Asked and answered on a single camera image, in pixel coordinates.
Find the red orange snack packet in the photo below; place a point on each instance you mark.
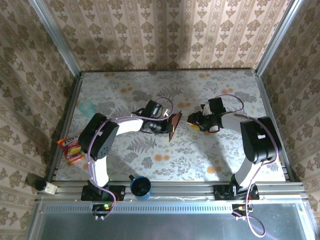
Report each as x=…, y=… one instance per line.
x=71, y=152

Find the translucent teal plastic cup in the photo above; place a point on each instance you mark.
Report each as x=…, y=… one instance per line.
x=86, y=107

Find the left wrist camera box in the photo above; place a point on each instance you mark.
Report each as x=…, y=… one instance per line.
x=152, y=108

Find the grey metal tray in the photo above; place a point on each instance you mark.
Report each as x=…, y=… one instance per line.
x=162, y=225

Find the blue mug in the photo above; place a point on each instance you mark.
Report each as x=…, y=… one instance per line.
x=141, y=187

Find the aluminium side rail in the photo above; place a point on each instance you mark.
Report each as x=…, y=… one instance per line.
x=64, y=125
x=273, y=125

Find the long aluminium base rail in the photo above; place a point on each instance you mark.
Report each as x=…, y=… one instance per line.
x=180, y=188

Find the floral patterned table cover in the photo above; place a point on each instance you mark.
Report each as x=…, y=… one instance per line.
x=150, y=87

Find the aluminium frame post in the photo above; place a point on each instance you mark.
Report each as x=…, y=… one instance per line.
x=275, y=37
x=60, y=42

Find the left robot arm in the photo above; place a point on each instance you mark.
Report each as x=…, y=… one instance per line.
x=100, y=140

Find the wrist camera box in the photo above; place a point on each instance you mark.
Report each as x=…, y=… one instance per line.
x=152, y=108
x=217, y=106

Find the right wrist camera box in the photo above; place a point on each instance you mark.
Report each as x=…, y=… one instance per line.
x=217, y=106

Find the white and black cylinder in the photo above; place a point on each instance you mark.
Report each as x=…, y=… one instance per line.
x=48, y=188

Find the small connector board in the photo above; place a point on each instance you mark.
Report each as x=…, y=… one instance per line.
x=101, y=208
x=241, y=208

